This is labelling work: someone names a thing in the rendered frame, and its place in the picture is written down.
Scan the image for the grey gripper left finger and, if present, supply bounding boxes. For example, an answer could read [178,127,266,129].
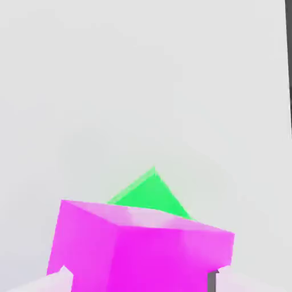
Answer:
[6,265,75,292]

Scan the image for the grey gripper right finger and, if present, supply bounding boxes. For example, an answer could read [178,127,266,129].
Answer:
[206,264,277,292]

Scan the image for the small magenta cube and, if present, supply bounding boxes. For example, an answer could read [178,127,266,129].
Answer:
[46,199,236,292]

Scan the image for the small green cube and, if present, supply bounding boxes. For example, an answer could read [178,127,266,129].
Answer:
[106,165,194,221]

